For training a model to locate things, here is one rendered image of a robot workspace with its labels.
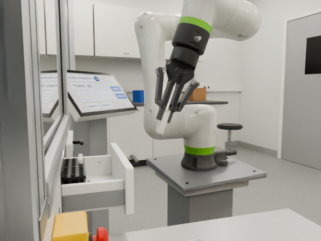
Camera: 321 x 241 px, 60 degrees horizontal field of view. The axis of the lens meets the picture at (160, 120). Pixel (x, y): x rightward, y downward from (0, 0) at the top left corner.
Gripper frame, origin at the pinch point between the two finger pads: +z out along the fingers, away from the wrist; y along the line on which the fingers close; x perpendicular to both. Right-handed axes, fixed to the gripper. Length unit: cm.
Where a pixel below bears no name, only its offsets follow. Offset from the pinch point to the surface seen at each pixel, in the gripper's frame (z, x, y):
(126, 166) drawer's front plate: 11.5, -13.5, -9.0
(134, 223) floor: 88, 143, 53
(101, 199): 19.9, -12.9, -11.7
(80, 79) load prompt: -7, 91, -24
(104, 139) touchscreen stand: 23, 98, 1
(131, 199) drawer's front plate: 18.0, -14.5, -5.8
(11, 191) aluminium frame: 9, -46, -26
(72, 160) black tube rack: 18.2, 7.1, -18.7
